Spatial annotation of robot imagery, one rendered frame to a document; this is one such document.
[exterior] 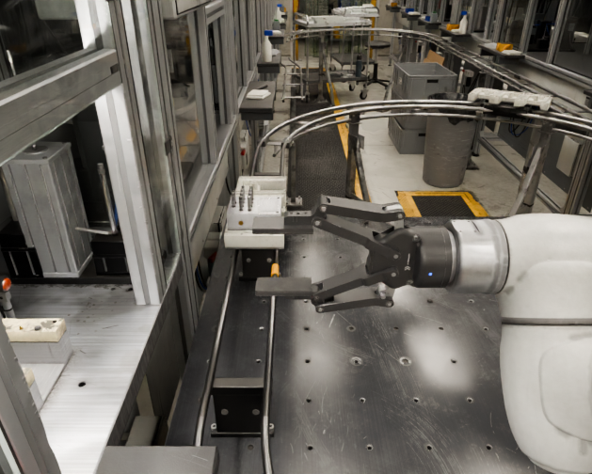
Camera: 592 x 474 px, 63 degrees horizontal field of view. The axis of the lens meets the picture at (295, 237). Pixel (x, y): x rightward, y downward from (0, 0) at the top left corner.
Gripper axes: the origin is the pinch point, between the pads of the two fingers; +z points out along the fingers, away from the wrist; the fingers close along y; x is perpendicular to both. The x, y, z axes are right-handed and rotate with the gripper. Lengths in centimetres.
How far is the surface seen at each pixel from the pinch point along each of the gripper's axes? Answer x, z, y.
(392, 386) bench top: -21, -22, -44
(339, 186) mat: -277, -35, -111
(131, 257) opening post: -18.6, 25.0, -11.6
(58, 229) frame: -25.1, 39.4, -9.8
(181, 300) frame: -36, 23, -34
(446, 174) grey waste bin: -276, -112, -101
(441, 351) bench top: -31, -35, -44
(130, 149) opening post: -18.6, 22.0, 7.1
